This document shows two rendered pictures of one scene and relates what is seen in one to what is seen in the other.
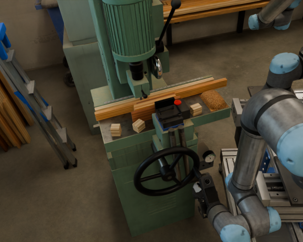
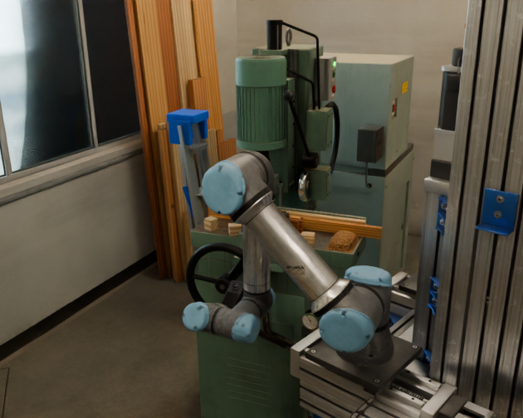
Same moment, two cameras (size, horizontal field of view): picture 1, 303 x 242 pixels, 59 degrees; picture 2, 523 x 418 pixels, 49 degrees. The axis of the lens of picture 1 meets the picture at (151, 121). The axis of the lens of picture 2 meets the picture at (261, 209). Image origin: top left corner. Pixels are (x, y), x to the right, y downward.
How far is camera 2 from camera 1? 128 cm
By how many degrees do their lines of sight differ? 37
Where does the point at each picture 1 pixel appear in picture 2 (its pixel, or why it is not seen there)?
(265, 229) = (228, 324)
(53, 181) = (178, 330)
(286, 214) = (324, 400)
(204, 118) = not seen: hidden behind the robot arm
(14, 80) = (187, 172)
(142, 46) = (256, 134)
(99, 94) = not seen: hidden behind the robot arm
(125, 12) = (245, 94)
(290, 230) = not seen: outside the picture
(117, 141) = (204, 235)
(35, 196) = (146, 333)
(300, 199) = (319, 353)
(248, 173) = (246, 261)
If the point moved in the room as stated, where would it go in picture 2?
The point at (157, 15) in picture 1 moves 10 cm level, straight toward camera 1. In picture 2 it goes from (319, 123) to (304, 128)
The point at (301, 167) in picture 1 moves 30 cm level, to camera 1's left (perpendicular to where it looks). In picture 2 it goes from (208, 196) to (119, 176)
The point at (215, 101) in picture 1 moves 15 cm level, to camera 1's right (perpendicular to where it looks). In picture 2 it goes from (337, 239) to (378, 249)
